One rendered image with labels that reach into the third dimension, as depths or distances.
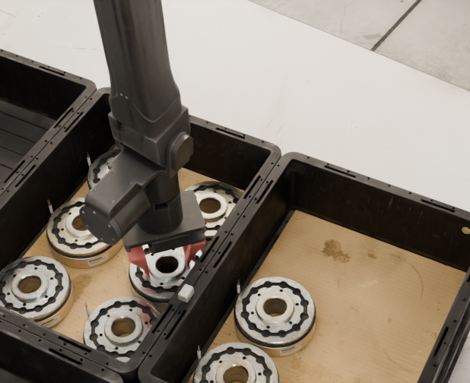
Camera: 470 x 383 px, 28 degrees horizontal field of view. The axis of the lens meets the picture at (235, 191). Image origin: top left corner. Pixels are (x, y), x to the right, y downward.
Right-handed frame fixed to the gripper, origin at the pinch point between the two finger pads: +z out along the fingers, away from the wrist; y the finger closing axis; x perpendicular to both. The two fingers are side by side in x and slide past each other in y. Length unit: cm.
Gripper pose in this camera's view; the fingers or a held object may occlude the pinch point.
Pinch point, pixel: (166, 261)
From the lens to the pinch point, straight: 125.2
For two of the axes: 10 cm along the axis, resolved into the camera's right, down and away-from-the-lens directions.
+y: 9.6, -2.4, 1.6
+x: -2.8, -7.1, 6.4
